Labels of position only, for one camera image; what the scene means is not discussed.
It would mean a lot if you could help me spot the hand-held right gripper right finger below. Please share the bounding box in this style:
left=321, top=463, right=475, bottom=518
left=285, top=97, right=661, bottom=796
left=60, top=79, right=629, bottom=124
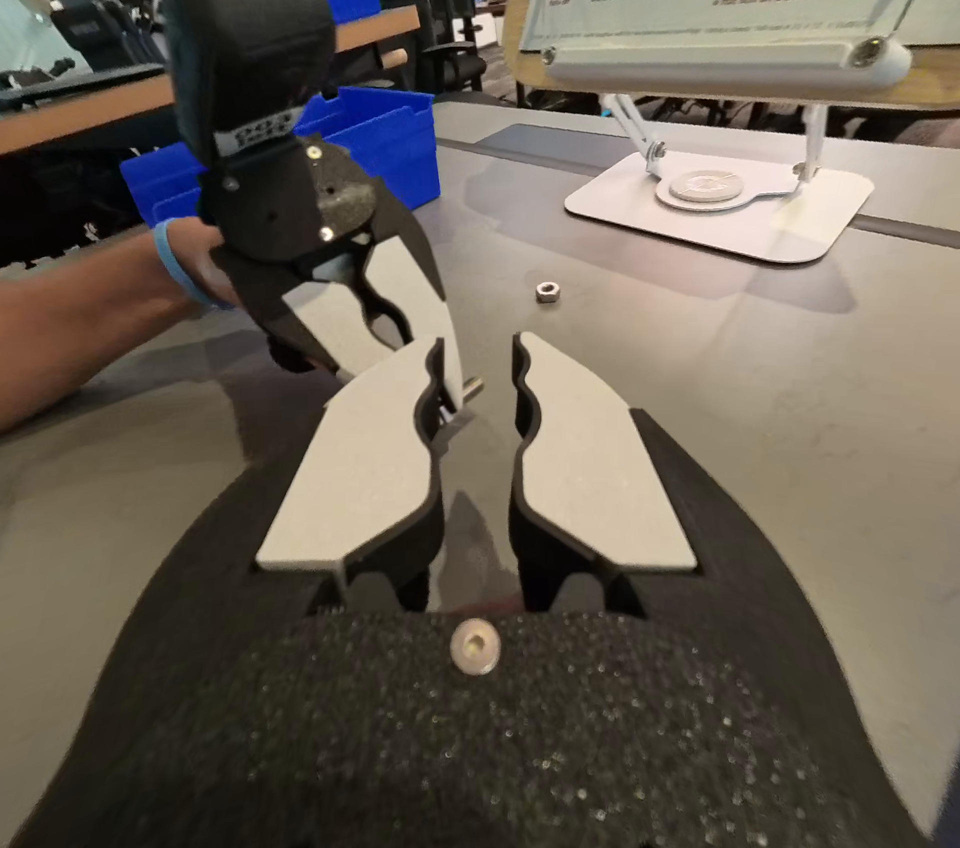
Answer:
left=510, top=332, right=700, bottom=598

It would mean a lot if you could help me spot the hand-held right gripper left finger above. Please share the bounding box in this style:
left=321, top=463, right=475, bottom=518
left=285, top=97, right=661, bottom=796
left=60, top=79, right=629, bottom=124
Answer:
left=255, top=336, right=445, bottom=599

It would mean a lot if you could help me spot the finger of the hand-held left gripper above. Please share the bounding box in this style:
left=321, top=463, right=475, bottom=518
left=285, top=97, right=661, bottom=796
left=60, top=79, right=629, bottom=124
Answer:
left=351, top=237, right=468, bottom=413
left=287, top=279, right=393, bottom=382

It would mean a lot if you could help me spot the blue plastic bin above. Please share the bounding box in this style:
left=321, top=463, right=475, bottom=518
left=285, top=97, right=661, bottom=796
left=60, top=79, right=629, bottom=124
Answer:
left=120, top=86, right=442, bottom=232

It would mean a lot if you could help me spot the person's left forearm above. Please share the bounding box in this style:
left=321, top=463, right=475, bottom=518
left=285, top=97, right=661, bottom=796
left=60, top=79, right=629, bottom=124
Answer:
left=0, top=229, right=198, bottom=434

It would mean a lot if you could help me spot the person's left hand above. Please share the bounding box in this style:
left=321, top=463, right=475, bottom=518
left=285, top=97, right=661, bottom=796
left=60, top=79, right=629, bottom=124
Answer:
left=183, top=236, right=245, bottom=309

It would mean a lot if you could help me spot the long wooden table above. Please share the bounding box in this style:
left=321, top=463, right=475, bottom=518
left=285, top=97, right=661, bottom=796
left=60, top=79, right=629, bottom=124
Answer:
left=0, top=4, right=421, bottom=157

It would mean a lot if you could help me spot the blue wristband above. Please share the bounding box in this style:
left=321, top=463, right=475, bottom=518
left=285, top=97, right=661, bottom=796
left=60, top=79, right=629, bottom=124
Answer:
left=152, top=218, right=235, bottom=311

